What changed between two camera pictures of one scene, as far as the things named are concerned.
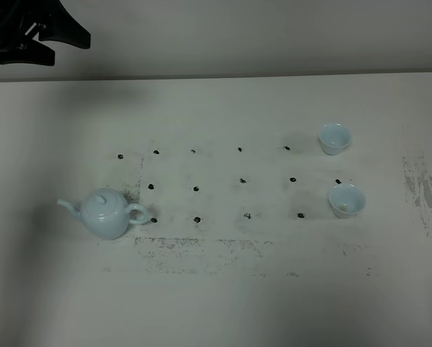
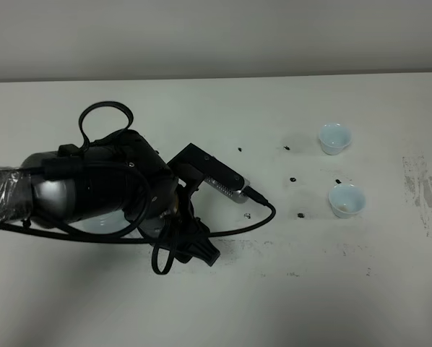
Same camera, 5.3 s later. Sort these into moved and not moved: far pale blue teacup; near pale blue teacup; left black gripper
Moved: left black gripper
Not moved: far pale blue teacup; near pale blue teacup
